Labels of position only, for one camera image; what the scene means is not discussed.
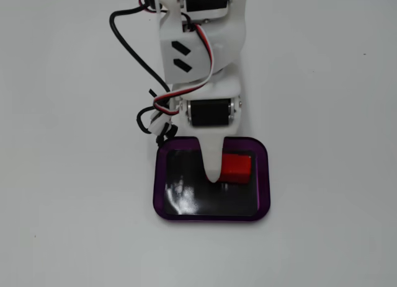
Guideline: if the red white black servo wire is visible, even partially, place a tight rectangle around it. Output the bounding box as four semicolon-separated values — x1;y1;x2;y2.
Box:
153;22;217;118

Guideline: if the red studded block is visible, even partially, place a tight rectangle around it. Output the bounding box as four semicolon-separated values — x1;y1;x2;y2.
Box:
218;154;253;185

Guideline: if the black cable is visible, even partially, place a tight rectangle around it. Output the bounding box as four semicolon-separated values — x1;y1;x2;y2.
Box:
109;0;178;147

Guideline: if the purple metal tray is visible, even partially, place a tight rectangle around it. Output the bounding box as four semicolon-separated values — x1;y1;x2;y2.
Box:
152;136;271;223

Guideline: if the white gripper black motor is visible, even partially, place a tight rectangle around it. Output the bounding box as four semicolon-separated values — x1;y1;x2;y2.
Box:
173;77;243;185

